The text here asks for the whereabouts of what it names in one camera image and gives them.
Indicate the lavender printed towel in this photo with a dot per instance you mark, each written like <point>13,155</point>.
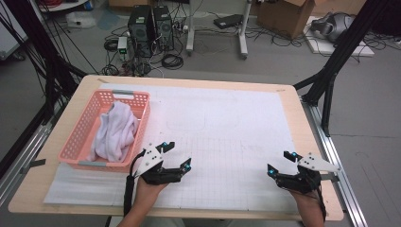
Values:
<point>116,132</point>

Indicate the white metal stand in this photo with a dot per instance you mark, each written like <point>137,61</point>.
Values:
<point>190,31</point>

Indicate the grey rounded device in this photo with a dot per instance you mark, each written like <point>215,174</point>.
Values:
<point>335,25</point>

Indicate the pink plastic basket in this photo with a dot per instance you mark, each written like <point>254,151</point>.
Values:
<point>88,126</point>

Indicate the white cabinet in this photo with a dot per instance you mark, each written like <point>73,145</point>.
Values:
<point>9,38</point>

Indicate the flat black device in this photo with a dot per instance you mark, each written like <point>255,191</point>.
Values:
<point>228,20</point>

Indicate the black metal frame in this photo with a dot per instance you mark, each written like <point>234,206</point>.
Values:
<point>31,31</point>
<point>346,41</point>

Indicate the small white box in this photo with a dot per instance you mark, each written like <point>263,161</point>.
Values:
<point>122,44</point>

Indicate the round white table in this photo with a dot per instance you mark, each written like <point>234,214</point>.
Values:
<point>63,5</point>

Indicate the clear plastic bag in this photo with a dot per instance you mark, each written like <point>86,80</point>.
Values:
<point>80,19</point>

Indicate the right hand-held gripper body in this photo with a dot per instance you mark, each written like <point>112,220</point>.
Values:
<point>302,181</point>

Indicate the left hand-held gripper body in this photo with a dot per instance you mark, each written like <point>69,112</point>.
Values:
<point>151,160</point>

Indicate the aluminium rail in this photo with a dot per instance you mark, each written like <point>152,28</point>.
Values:
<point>28,151</point>
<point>343,183</point>

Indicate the person's left hand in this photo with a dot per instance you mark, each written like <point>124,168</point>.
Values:
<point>145,194</point>

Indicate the white foam board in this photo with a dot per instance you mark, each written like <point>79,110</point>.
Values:
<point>324,47</point>

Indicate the white foam mat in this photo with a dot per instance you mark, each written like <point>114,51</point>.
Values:
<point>227,126</point>

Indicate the grey tape strip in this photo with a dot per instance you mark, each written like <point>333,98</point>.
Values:
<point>34,164</point>
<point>334,178</point>

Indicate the black computer tower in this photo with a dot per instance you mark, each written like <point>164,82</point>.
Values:
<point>140,28</point>
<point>164,28</point>

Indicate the brown cardboard box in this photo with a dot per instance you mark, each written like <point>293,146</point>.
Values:
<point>283,15</point>

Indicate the person's right hand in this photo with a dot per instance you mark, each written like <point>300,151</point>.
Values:
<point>310,205</point>

